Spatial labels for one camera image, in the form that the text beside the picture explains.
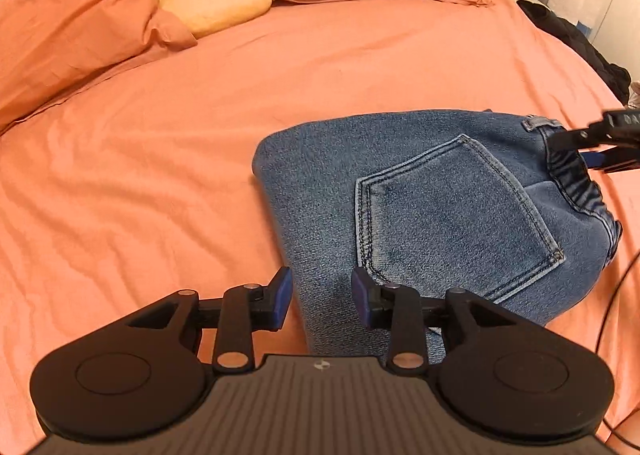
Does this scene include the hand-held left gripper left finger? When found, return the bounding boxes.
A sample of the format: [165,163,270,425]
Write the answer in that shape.
[125,266,293,375]

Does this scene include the orange bed sheet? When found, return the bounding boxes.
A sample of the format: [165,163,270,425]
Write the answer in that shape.
[0,0,640,453]

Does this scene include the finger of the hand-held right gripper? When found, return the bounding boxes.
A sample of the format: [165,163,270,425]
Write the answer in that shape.
[580,147,640,175]
[547,119,609,152]

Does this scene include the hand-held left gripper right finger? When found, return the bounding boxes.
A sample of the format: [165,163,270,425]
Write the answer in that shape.
[351,267,519,372]

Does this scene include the thin black cable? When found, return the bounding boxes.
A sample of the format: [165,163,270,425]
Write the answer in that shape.
[593,247,640,443]

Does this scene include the blue denim pants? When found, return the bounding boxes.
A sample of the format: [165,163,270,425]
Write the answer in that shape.
[252,108,624,366]

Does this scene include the black jacket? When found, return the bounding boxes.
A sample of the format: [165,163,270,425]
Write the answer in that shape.
[516,0,632,104]

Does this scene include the yellow cushion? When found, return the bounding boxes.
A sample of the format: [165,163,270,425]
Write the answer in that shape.
[156,0,274,40]

